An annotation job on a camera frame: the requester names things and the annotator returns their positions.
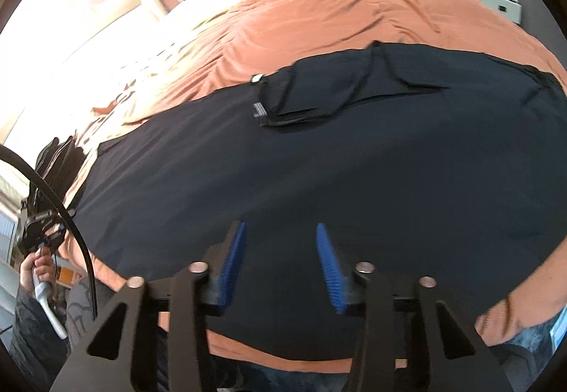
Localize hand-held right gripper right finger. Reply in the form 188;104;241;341
314;223;515;392

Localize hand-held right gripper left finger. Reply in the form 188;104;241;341
49;221;249;392

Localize black pants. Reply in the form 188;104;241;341
62;42;567;364

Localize person's left hand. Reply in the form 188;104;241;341
20;248;56;297

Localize stack of folded black clothes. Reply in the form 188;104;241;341
27;136;100;216

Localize orange blanket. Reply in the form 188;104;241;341
57;0;567;375

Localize black cable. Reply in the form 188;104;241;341
0;146;98;319

